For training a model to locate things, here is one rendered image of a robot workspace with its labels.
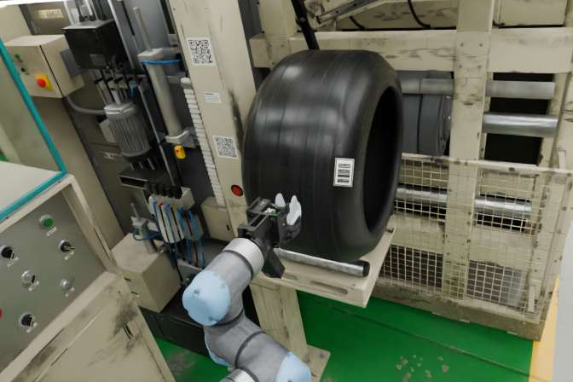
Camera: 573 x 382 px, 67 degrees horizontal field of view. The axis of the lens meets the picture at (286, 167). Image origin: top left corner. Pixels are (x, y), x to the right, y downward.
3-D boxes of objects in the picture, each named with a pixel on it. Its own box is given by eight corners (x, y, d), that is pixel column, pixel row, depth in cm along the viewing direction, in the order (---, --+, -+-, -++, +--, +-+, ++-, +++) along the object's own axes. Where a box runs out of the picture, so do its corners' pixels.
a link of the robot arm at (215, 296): (182, 322, 73) (174, 283, 69) (220, 280, 81) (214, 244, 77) (222, 338, 69) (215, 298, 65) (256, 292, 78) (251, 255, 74)
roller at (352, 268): (259, 236, 136) (266, 239, 140) (256, 251, 135) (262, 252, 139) (367, 260, 121) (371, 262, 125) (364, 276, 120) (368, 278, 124)
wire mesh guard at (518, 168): (321, 271, 205) (301, 144, 168) (322, 269, 206) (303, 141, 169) (538, 324, 165) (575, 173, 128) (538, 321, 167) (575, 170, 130)
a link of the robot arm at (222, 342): (238, 389, 73) (230, 343, 68) (199, 351, 80) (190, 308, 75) (271, 359, 78) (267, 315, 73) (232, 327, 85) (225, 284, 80)
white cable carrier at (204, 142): (218, 210, 148) (180, 78, 123) (226, 201, 152) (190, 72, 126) (229, 211, 146) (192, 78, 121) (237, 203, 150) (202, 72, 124)
